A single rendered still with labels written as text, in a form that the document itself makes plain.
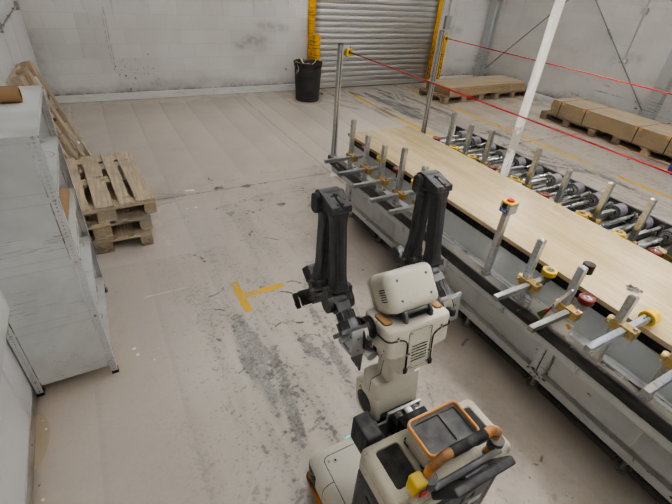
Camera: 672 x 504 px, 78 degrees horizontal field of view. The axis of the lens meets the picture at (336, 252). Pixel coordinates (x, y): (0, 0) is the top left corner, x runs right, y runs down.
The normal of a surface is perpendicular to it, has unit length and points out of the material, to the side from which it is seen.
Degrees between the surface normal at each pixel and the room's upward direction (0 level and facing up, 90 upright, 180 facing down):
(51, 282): 90
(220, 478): 0
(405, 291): 48
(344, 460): 0
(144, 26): 90
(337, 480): 0
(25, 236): 90
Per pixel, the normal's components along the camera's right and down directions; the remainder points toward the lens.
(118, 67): 0.47, 0.53
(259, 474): 0.07, -0.82
